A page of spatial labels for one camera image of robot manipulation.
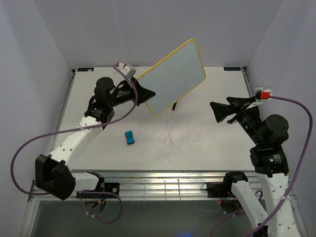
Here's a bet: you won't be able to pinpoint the blue left table label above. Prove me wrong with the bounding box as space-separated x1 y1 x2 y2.
77 68 94 72

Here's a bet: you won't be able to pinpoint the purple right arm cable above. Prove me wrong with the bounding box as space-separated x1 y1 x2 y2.
209 95 313 237

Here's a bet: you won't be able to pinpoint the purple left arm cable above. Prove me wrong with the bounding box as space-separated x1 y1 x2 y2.
10 64 138 224

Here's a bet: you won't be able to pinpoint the blue table label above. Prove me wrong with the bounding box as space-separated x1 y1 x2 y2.
77 68 94 72
223 67 241 71

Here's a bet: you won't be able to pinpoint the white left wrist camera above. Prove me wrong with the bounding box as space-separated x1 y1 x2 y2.
115 62 137 79

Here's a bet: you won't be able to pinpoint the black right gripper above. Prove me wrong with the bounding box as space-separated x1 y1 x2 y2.
209 95 264 145

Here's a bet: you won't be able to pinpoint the yellow framed whiteboard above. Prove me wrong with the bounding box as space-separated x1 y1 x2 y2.
137 39 206 117

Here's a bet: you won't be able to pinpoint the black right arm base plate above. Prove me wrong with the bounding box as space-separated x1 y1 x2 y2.
201 182 235 198

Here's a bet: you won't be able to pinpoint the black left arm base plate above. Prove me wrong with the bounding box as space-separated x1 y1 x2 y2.
76 183 120 199

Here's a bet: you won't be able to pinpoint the aluminium frame rail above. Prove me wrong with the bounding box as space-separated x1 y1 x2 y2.
27 170 297 201

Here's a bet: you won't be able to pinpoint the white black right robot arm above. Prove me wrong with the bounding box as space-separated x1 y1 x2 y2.
210 97 300 237

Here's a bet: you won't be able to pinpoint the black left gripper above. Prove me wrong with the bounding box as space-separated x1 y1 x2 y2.
108 77 156 109

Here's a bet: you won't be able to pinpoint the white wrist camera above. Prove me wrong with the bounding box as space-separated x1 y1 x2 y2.
247 85 273 109
115 62 137 79

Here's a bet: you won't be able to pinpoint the blue whiteboard eraser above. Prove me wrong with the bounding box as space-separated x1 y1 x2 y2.
125 130 135 145

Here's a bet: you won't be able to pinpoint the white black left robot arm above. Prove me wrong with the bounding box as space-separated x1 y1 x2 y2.
35 77 155 200

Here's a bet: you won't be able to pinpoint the blue right table label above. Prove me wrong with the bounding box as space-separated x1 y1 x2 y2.
223 67 241 71

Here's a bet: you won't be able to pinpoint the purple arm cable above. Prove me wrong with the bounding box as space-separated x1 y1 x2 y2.
209 95 313 237
10 64 138 224

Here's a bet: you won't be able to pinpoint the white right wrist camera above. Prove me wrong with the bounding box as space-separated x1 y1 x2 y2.
247 85 273 109

